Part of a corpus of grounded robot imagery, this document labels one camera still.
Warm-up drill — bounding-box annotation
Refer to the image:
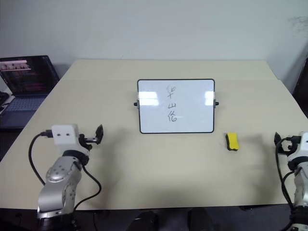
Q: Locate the small black-framed whiteboard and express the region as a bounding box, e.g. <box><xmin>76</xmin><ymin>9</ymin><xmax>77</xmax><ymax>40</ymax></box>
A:
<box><xmin>133</xmin><ymin>78</ymin><xmax>220</xmax><ymax>135</ymax></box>

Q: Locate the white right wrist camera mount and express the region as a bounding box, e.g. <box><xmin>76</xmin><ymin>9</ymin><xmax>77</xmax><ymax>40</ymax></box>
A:
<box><xmin>287</xmin><ymin>131</ymin><xmax>308</xmax><ymax>162</ymax></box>

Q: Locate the black chair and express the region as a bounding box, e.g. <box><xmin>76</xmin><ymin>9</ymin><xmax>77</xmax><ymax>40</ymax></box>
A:
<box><xmin>292</xmin><ymin>56</ymin><xmax>308</xmax><ymax>108</ymax></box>

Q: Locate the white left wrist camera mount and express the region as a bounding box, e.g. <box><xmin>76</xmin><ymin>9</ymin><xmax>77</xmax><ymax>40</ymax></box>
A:
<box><xmin>51</xmin><ymin>123</ymin><xmax>81</xmax><ymax>153</ymax></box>

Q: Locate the dark rounded shape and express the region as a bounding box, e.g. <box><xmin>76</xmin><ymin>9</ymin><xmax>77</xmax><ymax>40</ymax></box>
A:
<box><xmin>126</xmin><ymin>210</ymin><xmax>160</xmax><ymax>231</ymax></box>

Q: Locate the open dark laptop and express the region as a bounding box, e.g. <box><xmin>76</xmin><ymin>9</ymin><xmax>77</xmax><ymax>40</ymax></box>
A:
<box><xmin>0</xmin><ymin>55</ymin><xmax>60</xmax><ymax>131</ymax></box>

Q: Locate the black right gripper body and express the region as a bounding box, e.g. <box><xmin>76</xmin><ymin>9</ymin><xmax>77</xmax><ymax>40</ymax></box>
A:
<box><xmin>277</xmin><ymin>135</ymin><xmax>302</xmax><ymax>155</ymax></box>

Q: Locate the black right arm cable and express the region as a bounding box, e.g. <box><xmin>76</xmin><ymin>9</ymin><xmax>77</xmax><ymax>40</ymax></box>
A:
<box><xmin>275</xmin><ymin>138</ymin><xmax>297</xmax><ymax>209</ymax></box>

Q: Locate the yellow and black eraser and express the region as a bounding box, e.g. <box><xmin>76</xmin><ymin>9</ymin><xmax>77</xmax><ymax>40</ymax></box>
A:
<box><xmin>224</xmin><ymin>131</ymin><xmax>241</xmax><ymax>152</ymax></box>

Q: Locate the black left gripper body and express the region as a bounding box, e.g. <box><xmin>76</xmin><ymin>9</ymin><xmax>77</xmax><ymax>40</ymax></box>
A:
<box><xmin>78</xmin><ymin>133</ymin><xmax>100</xmax><ymax>151</ymax></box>

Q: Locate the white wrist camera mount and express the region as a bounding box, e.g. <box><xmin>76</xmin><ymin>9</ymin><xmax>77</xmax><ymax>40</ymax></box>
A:
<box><xmin>287</xmin><ymin>131</ymin><xmax>308</xmax><ymax>162</ymax></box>
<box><xmin>51</xmin><ymin>123</ymin><xmax>81</xmax><ymax>153</ymax></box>

